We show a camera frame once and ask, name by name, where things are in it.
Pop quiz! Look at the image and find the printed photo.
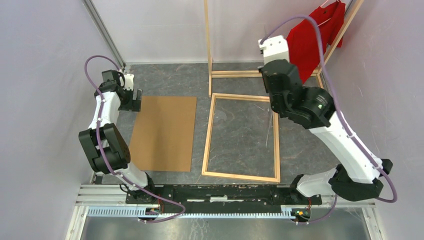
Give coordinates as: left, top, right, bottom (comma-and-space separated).
265, 109, 274, 149

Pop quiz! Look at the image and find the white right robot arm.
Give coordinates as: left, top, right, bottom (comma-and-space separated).
258, 35, 393, 204

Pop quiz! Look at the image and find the white slotted cable duct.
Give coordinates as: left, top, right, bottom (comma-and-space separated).
86, 206, 294, 220

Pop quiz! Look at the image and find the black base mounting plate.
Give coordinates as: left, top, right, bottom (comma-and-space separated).
125, 184, 323, 214

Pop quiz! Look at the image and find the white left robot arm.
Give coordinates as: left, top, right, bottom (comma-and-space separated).
78, 70, 157, 204

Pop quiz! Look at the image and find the wooden clothes rack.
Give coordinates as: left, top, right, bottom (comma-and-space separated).
202, 0, 365, 96

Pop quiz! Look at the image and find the brown backing board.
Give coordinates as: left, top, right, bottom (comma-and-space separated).
129, 96, 197, 172

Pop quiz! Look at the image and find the pink clothes hanger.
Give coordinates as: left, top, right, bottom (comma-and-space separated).
315, 0, 342, 26

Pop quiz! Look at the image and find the red t-shirt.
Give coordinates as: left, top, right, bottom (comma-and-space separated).
286, 2, 346, 84

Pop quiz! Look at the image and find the light wooden picture frame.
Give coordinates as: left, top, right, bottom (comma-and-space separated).
196, 93, 281, 185

